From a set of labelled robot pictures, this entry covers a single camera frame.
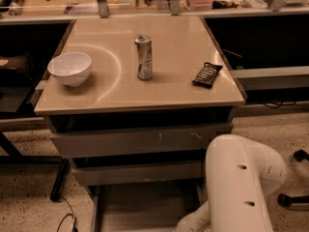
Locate grey drawer cabinet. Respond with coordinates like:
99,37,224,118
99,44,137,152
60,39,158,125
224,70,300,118
33,14,248,232

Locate grey bottom drawer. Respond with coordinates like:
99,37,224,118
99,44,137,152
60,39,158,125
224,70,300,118
91,179,204,232

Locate grey middle drawer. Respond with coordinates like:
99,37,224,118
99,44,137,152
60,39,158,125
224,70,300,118
72,160,205,187

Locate grey top drawer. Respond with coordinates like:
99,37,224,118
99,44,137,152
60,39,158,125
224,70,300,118
51,122,233,159

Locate black desk leg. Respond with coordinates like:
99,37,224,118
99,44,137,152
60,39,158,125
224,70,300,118
50,159,70,202

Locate grey drawer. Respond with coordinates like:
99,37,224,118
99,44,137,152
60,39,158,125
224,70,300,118
51,122,233,159
91,179,204,232
72,160,205,187

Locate black snack bar packet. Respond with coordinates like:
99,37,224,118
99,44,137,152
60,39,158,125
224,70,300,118
192,62,222,89

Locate silver drink can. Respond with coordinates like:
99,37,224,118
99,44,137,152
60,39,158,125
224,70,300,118
134,35,153,80

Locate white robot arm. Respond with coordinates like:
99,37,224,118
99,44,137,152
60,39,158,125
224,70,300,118
175,134,287,232

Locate white ceramic bowl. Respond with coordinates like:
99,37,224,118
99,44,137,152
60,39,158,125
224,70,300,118
47,52,92,87

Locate grey metal shelf post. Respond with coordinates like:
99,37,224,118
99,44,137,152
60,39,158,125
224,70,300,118
97,0,109,18

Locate black floor cable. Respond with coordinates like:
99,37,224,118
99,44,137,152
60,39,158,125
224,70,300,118
55,195,79,232

